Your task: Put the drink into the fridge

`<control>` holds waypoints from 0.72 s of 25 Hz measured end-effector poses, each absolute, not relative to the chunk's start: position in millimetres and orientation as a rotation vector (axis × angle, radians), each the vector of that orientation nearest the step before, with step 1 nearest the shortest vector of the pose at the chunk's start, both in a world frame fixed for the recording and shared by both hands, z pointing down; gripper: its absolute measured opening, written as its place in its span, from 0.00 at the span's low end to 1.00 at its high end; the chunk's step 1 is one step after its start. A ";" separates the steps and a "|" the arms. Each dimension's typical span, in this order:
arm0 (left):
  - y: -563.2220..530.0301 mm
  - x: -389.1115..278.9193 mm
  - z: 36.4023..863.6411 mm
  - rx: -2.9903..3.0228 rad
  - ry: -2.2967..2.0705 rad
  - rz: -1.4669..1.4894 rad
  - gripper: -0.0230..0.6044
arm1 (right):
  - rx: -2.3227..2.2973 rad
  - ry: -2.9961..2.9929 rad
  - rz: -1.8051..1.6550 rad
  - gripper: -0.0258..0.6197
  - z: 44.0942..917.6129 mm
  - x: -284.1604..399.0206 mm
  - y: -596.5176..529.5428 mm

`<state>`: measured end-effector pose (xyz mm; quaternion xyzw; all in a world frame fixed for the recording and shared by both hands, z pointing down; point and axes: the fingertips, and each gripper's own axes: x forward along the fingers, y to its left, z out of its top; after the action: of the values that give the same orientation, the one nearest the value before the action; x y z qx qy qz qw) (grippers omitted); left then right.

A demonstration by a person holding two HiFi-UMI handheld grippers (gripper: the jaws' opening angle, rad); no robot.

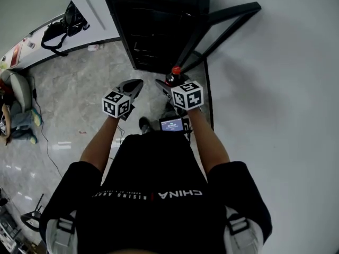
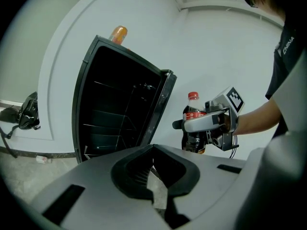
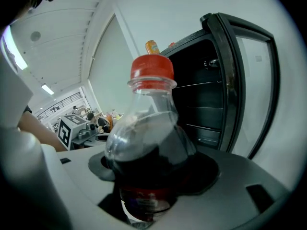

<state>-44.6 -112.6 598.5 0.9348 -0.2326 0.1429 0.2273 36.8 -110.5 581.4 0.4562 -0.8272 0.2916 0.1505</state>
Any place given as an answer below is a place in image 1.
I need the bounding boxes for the black stool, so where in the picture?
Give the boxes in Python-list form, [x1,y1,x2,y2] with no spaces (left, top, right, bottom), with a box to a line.
[20,193,46,232]

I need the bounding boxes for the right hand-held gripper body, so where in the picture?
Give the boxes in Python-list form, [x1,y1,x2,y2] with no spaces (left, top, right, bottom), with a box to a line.
[165,80,204,119]

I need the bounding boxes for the white harness shoulder strap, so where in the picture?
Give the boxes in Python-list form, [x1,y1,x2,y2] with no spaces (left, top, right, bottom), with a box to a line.
[224,206,265,254]
[45,210,77,254]

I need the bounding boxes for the black cabinet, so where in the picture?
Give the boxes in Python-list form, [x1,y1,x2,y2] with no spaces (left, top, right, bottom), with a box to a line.
[104,0,262,74]

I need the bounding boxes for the red flat packet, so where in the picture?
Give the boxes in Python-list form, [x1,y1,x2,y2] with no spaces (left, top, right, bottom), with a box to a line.
[10,43,23,68]

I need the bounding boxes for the person's left forearm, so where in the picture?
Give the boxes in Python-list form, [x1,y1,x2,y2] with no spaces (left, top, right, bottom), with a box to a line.
[79,114,120,173]

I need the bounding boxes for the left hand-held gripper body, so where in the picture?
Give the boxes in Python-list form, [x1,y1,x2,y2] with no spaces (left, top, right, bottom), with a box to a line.
[102,87,136,121]

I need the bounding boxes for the dark bottle with red cap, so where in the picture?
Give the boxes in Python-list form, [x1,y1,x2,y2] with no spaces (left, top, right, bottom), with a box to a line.
[165,65,184,87]

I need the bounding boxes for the grey chair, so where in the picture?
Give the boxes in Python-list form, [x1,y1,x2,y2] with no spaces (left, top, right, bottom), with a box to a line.
[0,69,33,116]

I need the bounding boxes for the small display device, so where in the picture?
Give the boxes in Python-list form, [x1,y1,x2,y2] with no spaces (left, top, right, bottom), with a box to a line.
[158,117,185,132]

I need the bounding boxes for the thin black gripper cables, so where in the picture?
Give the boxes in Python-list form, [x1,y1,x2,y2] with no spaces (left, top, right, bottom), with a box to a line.
[182,117,194,143]

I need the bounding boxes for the cluttered desk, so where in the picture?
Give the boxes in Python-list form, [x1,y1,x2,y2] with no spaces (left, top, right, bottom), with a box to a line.
[0,188,22,254]

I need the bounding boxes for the black floor cable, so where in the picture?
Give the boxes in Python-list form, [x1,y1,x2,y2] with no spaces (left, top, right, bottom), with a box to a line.
[31,75,65,179]

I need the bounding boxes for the person in black shirt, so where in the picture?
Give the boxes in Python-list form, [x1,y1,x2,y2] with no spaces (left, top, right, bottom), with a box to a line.
[39,131,273,254]

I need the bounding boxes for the person's right forearm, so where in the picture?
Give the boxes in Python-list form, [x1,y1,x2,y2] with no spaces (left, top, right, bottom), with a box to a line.
[186,107,230,175]

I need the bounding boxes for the black shoulder bag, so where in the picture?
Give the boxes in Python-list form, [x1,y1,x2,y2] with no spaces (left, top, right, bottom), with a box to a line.
[40,1,90,57]

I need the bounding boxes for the person's left shoe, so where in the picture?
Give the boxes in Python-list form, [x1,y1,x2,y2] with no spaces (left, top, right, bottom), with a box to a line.
[138,116,152,134]

